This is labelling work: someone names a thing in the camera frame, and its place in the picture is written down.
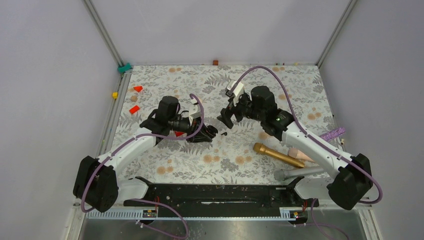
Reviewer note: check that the red flat block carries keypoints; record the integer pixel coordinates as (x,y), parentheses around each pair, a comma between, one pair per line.
(134,109)

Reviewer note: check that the floral table mat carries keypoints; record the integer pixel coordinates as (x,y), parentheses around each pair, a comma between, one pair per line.
(227,159)

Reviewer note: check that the beige cube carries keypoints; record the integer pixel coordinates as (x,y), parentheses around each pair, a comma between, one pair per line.
(134,98)

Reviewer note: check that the pink microphone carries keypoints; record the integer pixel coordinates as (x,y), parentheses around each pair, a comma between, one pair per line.
(297,154)

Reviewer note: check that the black earbud case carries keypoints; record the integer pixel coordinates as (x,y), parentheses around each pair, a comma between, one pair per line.
(211,131)

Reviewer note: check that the gold microphone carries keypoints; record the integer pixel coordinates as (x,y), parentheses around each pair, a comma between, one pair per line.
(264,150)

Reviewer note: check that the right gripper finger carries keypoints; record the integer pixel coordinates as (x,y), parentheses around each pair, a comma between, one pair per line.
(229,123)
(224,114)

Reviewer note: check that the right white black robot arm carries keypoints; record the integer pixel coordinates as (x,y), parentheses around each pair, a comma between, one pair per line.
(351,174)

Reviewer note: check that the purple glitter microphone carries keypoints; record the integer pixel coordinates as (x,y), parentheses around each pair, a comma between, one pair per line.
(333,134)

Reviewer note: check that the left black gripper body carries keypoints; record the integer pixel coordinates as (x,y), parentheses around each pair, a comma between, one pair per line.
(182,124)

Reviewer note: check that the red triangular block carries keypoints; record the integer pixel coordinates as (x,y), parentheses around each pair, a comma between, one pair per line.
(138,88)

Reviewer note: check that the grey microphone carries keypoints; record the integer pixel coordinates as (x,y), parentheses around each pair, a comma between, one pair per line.
(284,174)

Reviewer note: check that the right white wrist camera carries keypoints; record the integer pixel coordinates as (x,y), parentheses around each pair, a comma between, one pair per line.
(234,92)

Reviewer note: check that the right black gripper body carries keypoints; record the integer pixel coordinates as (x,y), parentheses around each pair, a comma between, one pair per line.
(244,108)

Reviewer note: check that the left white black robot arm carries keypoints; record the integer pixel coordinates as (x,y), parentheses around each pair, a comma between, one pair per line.
(97,184)

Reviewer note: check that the teal block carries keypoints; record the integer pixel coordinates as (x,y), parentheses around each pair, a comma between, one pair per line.
(124,68)

